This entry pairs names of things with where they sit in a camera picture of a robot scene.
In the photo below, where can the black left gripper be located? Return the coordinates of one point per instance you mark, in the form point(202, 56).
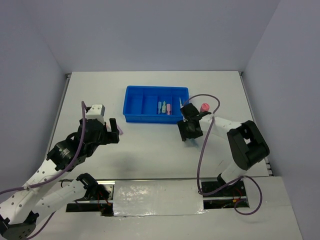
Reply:
point(111, 137)

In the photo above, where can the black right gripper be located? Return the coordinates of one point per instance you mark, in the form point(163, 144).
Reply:
point(185, 134)

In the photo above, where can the purple highlighter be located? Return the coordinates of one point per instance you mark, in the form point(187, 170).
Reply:
point(120, 131)

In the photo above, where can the pink capped glue stick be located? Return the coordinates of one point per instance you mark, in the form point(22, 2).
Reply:
point(205, 107)

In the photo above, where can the pink highlighter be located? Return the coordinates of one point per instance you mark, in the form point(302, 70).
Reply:
point(168, 109)

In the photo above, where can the green highlighter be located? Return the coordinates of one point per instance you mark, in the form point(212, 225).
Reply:
point(164, 107)

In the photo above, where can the light blue highlighter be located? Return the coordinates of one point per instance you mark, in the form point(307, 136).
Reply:
point(193, 142)

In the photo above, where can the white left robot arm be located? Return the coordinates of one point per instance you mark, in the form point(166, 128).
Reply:
point(31, 203)

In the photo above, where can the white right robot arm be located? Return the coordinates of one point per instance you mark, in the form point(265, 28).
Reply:
point(246, 143)

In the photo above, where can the blue compartment tray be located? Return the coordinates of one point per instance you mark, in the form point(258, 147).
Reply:
point(141, 103)

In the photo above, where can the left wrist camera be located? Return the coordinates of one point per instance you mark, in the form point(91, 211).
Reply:
point(96, 112)

